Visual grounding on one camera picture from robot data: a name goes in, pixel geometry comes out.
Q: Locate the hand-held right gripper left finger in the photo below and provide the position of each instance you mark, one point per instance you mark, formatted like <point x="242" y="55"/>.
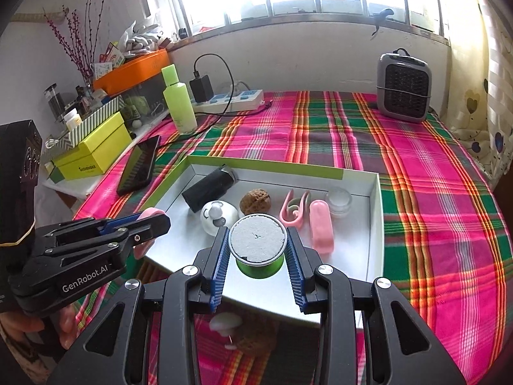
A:
<point x="218" y="276"/>

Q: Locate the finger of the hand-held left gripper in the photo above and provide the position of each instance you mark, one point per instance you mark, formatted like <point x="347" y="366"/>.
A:
<point x="148" y="226"/>
<point x="116" y="222"/>

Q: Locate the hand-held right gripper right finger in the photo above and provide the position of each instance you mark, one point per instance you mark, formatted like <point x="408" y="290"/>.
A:
<point x="296" y="276"/>

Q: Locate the green tub with white lid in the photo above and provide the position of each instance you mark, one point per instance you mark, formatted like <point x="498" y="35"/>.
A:
<point x="256" y="240"/>

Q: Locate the white round massager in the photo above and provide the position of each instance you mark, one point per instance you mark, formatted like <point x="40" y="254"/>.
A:
<point x="214" y="216"/>

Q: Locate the green and white box tray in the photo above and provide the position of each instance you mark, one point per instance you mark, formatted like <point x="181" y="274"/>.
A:
<point x="352" y="248"/>

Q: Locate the brown walnut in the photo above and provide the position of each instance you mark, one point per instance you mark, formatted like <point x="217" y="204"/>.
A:
<point x="256" y="202"/>
<point x="256" y="339"/>

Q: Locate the small clear plastic jar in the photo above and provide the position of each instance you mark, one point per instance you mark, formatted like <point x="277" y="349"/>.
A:
<point x="339" y="202"/>

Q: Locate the person's left hand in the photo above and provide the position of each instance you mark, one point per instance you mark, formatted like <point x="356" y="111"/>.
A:
<point x="70" y="327"/>

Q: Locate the small white mushroom-shaped item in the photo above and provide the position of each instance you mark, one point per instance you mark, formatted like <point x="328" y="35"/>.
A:
<point x="224" y="323"/>

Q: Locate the black smartphone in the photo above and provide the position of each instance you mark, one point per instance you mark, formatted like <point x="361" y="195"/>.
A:
<point x="138" y="164"/>

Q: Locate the pink curved clip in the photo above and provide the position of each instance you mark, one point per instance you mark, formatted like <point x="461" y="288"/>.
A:
<point x="294" y="210"/>

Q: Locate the black cylindrical device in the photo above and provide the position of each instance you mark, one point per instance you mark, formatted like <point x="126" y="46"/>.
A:
<point x="208" y="188"/>

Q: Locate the yellow-green cardboard box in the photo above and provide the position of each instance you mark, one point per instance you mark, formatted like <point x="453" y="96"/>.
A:
<point x="96" y="148"/>

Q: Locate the small white pill bottle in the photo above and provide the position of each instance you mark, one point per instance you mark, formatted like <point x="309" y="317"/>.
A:
<point x="73" y="118"/>

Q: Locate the dark glass jar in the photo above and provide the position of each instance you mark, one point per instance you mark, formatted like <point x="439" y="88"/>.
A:
<point x="54" y="102"/>

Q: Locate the striped gift box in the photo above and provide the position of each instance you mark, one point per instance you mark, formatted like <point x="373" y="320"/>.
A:
<point x="94" y="122"/>

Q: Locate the light green bottle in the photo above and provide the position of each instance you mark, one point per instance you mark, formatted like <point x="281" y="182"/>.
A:
<point x="178" y="104"/>

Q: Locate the plaid blanket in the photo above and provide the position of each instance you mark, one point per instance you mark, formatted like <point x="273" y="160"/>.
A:
<point x="433" y="228"/>

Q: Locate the orange storage box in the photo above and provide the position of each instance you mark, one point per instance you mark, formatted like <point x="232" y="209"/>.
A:
<point x="132" y="72"/>

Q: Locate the white power strip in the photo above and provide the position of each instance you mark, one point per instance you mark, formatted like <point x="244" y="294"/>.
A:
<point x="240" y="99"/>

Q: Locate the dried purple flower branches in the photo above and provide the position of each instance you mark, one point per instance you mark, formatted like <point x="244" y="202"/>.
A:
<point x="80" y="36"/>

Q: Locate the white plastic bag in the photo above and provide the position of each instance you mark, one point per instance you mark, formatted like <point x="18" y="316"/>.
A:
<point x="140" y="36"/>

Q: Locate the grey space heater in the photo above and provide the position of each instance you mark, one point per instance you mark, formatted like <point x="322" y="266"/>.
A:
<point x="404" y="86"/>

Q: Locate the heart-patterned curtain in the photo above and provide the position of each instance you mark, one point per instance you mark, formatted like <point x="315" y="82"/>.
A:
<point x="493" y="108"/>

